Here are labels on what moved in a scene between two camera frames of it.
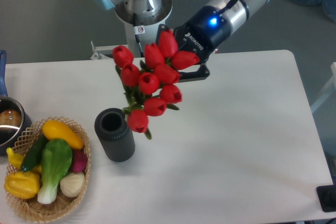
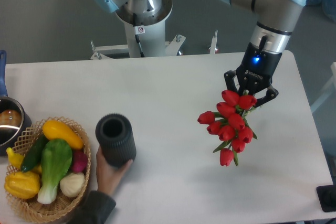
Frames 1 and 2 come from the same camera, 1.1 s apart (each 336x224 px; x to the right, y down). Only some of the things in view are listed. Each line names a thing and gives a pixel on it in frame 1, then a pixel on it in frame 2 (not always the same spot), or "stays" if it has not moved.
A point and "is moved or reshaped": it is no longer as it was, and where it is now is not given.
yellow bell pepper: x=22 y=184 stays
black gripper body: x=205 y=32 → x=256 y=71
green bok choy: x=56 y=158 stays
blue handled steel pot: x=14 y=118 stays
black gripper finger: x=161 y=27 → x=229 y=76
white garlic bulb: x=72 y=184 stays
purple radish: x=80 y=160 stays
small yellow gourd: x=16 y=160 stays
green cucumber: x=33 y=157 stays
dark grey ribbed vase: x=112 y=128 is moved or reshaped
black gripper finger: x=202 y=73 → x=271 y=92
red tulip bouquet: x=145 y=84 → x=229 y=125
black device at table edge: x=326 y=195 stays
